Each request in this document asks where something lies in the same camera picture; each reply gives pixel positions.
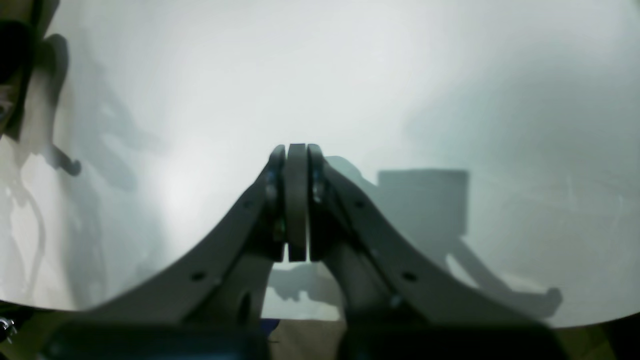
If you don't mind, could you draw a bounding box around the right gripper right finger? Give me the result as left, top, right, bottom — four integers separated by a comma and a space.
307, 145, 569, 360

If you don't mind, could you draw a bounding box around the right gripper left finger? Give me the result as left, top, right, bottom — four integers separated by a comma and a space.
39, 144, 307, 360

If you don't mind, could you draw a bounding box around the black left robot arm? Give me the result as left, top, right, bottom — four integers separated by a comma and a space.
0, 0, 60, 136

